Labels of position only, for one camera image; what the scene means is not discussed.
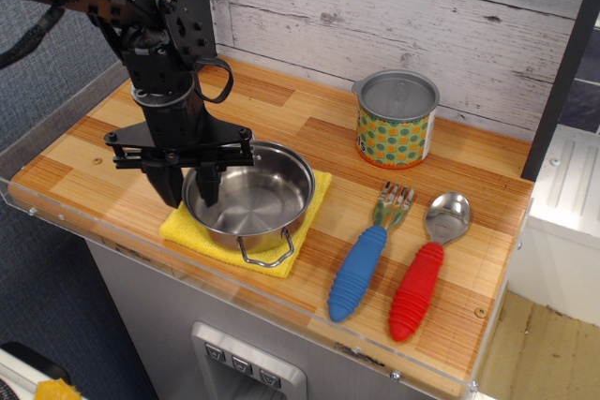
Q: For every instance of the white toy sink unit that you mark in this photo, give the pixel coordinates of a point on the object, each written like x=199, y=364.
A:
x=556, y=260

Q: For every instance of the clear acrylic guard rail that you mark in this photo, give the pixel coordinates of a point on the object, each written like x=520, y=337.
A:
x=65, y=175

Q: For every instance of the orange sponge object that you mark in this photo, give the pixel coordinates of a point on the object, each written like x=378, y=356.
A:
x=56, y=389

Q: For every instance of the yellow dish towel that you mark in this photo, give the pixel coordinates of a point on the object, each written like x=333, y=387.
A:
x=182, y=229

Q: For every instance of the patterned tin can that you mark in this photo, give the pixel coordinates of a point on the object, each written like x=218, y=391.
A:
x=395, y=117

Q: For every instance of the stainless steel pot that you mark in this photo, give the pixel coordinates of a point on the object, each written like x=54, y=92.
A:
x=259, y=207

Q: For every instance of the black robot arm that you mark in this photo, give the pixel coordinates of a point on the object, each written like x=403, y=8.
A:
x=162, y=46

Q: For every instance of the silver dispenser button panel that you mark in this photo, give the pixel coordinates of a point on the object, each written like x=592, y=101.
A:
x=234, y=369

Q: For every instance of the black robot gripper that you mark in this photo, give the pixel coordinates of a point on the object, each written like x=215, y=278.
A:
x=179, y=132

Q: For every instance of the blue handled fork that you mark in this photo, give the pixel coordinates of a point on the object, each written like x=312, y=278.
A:
x=354, y=276

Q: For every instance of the red handled spoon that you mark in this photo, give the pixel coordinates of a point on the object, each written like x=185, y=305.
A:
x=447, y=219

